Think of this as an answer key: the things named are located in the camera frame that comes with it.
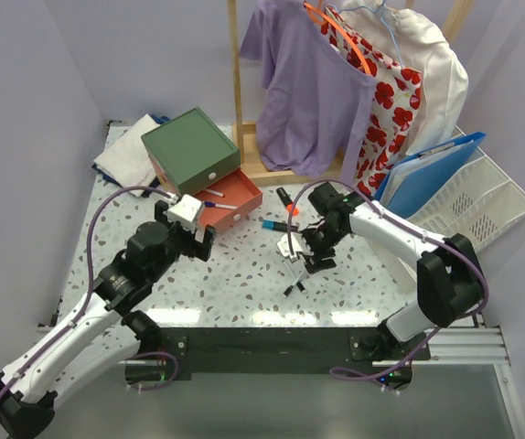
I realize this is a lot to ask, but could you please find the orange clothes hanger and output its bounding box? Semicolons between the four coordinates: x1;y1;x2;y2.
303;1;375;77

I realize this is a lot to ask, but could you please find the orange highlighter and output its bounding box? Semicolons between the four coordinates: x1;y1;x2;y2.
276;187;299;216

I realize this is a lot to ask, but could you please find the three-drawer desk organizer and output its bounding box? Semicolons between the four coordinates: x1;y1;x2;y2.
141;107;263;233

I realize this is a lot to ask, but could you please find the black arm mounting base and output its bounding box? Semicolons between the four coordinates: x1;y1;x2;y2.
139;327;425;380

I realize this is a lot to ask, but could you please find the folded white cloth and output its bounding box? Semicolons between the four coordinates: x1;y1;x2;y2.
93;113;163;198

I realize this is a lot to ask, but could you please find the white file rack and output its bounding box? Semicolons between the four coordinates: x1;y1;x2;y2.
405;138;525;252

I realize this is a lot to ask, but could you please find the black cap marker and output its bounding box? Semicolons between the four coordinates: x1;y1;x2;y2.
282;272;307;298
284;262;306;296

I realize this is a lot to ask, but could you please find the purple t-shirt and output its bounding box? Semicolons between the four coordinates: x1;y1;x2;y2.
240;1;376;183

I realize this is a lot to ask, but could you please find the blue document folder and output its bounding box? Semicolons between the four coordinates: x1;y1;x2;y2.
373;132;486;218

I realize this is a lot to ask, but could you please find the wooden clothes rack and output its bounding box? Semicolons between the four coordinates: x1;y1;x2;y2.
226;0;477;187

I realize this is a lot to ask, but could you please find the blue highlighter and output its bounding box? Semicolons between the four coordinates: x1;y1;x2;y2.
262;219;288;232

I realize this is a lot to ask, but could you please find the light blue clothes hanger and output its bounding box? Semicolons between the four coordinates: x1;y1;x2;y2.
375;0;404;68

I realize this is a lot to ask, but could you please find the red floral dress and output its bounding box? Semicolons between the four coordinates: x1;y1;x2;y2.
325;5;423;196

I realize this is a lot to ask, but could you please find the cream white shirt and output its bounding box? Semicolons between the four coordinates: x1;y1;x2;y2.
340;1;469;155

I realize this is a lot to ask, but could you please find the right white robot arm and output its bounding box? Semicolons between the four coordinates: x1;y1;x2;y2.
297;181;488;359

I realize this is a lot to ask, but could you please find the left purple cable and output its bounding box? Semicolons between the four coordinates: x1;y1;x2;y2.
0;186;181;429

